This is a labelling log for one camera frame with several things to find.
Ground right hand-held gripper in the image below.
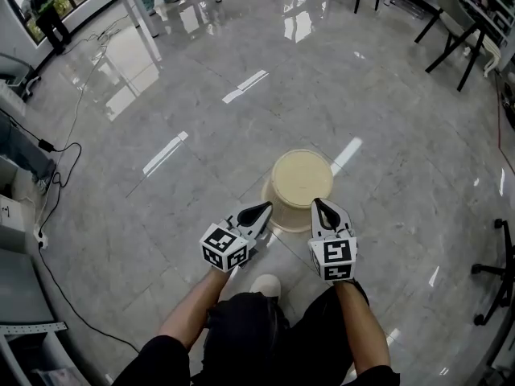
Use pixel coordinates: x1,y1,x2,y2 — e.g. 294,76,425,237
307,198,359,283

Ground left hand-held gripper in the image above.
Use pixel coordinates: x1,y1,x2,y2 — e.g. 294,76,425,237
199,200,274,274

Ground beige plastic wastebasket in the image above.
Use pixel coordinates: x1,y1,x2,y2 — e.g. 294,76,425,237
261,149,336,235

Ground person's right forearm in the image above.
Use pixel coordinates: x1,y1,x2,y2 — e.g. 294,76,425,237
333,280,392,374

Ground person's left forearm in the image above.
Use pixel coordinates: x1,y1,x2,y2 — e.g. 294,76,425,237
158,268,235,351

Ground person's white shoe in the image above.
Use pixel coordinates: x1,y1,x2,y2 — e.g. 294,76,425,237
249,273,282,298

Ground person's black trousers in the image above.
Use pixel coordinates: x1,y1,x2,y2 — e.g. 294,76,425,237
188,285,371,386

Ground person's black right sleeve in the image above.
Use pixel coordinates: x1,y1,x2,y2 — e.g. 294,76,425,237
350,363,402,386

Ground person's black sleeve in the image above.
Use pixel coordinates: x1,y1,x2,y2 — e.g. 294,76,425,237
350,363,402,386
113,334,192,386

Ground person's black left sleeve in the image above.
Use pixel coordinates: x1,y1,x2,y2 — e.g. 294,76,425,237
113,334,192,386

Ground black office chair base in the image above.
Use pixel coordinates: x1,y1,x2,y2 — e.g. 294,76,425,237
471,218,515,327

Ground white power strip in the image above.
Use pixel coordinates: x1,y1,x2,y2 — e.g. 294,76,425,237
33,224,50,251

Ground white curved table leg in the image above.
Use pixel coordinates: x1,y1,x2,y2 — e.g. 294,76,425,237
481,32,503,79

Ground white chair with black legs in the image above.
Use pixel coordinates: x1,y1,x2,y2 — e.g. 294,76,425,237
414,0,488,92

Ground white cardboard box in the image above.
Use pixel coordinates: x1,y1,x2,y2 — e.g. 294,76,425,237
0,194,27,233

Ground grey metal cabinet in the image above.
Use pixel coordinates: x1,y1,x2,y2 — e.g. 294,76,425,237
0,247,97,386

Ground grey rolling chair base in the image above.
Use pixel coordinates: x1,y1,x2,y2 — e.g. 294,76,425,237
0,52,43,103

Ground black cable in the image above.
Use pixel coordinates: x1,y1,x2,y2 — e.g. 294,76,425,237
0,106,140,353

